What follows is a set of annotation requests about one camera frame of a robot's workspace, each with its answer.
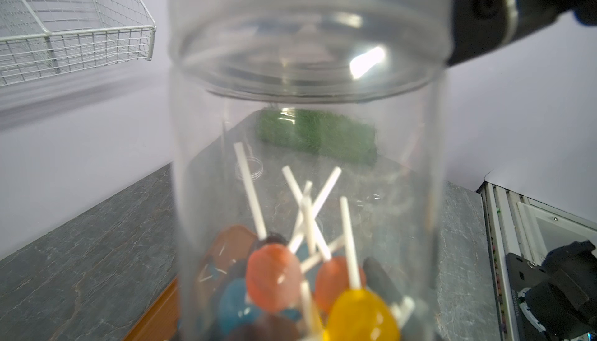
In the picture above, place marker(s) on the green artificial grass mat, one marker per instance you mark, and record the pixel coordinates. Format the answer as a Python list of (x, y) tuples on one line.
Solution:
[(319, 132)]

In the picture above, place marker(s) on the clear plastic jar lid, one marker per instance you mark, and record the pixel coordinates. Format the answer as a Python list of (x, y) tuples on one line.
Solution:
[(256, 167)]

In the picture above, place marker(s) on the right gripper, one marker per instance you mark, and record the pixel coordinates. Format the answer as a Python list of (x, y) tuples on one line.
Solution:
[(481, 26)]

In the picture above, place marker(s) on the clear jar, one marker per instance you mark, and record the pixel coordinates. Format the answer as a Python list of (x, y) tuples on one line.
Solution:
[(316, 247)]

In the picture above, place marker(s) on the orange wooden tray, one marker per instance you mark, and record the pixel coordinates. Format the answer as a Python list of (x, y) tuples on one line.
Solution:
[(160, 321)]

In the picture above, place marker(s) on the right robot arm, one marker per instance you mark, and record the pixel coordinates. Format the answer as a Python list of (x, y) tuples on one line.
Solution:
[(482, 26)]

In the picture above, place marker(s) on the white wire wall basket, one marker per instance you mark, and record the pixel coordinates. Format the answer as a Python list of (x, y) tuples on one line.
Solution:
[(46, 38)]

